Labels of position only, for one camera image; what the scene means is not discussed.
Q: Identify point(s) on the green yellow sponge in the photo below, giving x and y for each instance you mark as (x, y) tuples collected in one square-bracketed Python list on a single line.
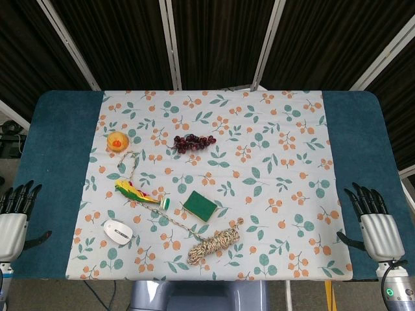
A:
[(199, 205)]

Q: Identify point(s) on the white computer mouse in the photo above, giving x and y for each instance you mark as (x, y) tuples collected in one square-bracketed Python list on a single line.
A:
[(117, 230)]

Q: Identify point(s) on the dark red grape bunch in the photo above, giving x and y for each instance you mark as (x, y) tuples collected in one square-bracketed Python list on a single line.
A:
[(191, 143)]

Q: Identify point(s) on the blue table cover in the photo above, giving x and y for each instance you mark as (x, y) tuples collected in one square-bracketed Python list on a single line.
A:
[(55, 162)]

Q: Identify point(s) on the floral print tablecloth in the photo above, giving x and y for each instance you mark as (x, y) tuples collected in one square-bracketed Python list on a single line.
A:
[(259, 181)]

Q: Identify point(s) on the left black grey robot hand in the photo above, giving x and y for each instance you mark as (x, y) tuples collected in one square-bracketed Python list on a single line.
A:
[(13, 233)]

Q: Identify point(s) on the right black grey robot hand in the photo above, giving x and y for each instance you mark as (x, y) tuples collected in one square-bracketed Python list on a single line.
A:
[(382, 236)]

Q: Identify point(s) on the pink yellow feather toy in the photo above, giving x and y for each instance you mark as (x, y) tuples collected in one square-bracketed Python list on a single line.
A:
[(136, 193)]

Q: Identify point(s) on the white table leg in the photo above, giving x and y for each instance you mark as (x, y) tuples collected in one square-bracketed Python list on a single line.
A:
[(288, 296)]

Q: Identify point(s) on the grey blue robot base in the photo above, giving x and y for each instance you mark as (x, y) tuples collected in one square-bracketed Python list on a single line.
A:
[(201, 296)]

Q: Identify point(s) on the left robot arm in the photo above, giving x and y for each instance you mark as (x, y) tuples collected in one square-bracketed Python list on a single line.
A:
[(4, 285)]

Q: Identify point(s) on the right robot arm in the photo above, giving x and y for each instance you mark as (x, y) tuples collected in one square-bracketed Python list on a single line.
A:
[(397, 288)]

